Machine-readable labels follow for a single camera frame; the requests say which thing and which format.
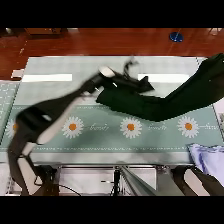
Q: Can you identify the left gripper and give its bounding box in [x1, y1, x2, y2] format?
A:
[113, 75, 156, 95]

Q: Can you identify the blue round object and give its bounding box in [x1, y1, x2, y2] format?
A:
[168, 31, 184, 43]

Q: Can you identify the pale folded garment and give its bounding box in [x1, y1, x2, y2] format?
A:
[186, 143, 224, 188]

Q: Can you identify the silver frame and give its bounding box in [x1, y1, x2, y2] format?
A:
[6, 161, 201, 197]

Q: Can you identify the black cable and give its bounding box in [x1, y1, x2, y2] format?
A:
[49, 181, 83, 197]

